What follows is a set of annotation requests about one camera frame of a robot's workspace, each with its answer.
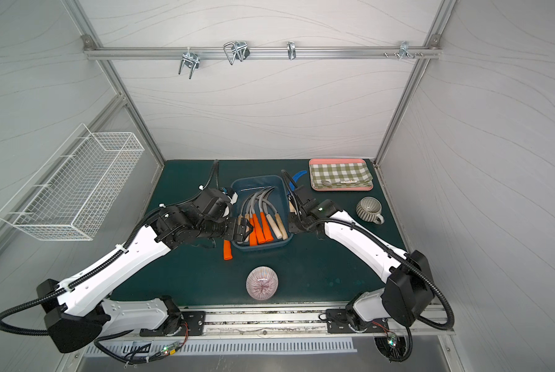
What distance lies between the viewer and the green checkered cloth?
1.13 m

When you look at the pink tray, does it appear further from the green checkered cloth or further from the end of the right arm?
the end of the right arm

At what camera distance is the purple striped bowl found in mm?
782

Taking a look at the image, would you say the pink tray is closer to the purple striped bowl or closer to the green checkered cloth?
the green checkered cloth

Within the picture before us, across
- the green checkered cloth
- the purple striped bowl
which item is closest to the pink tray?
the green checkered cloth

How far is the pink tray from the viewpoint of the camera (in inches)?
44.5
